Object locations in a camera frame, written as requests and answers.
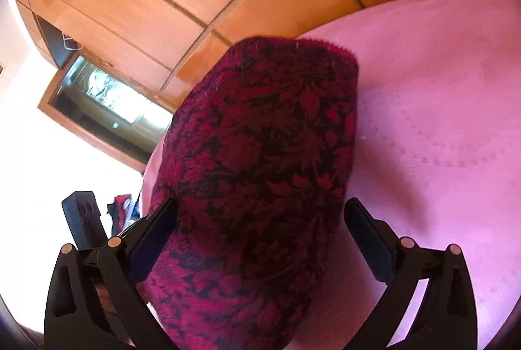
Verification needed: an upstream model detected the red floral patterned garment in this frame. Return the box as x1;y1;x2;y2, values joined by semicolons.
146;37;359;349

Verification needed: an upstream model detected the wooden framed window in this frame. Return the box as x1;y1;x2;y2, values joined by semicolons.
38;52;172;173

